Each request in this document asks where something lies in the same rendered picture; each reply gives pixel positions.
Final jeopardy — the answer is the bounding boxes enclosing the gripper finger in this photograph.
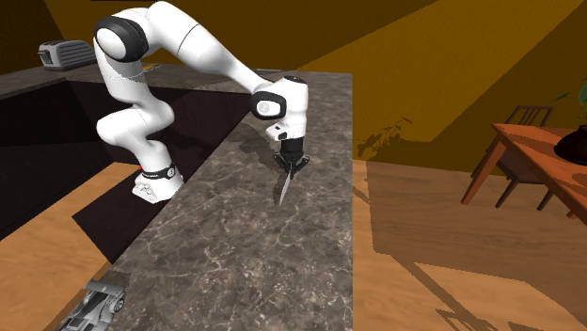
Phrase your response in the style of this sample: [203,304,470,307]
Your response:
[291,154,311,179]
[273,152,292,178]

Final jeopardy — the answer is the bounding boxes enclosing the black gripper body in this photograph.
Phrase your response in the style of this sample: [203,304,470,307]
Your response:
[279,136,307,163]

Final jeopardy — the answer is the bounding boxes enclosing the silver knife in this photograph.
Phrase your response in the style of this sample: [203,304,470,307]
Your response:
[278,162,294,208]

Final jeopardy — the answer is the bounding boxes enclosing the wooden chair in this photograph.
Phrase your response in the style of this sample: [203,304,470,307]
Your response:
[470,104,557,213]

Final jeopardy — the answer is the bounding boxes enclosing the grey toy vehicle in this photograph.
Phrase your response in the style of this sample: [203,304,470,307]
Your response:
[55,278,128,331]

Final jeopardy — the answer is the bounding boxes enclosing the grey toaster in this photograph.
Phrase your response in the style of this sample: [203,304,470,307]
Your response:
[38,39,99,71]

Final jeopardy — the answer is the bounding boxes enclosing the wooden table with potted plant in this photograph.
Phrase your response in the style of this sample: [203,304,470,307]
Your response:
[460,77,587,222]

